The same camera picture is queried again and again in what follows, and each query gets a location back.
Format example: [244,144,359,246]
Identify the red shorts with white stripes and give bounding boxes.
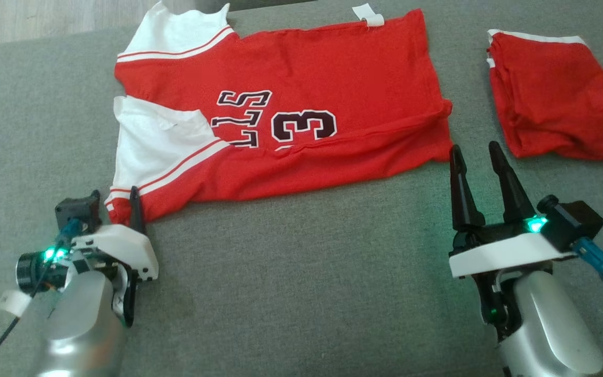
[486,29,603,161]

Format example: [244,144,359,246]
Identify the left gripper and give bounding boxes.
[73,187,159,326]

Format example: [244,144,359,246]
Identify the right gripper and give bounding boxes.
[449,140,577,341]

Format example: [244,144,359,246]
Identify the white tape label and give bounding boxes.
[0,290,33,318]

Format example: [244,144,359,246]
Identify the red and white basketball jersey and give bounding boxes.
[104,3,454,226]

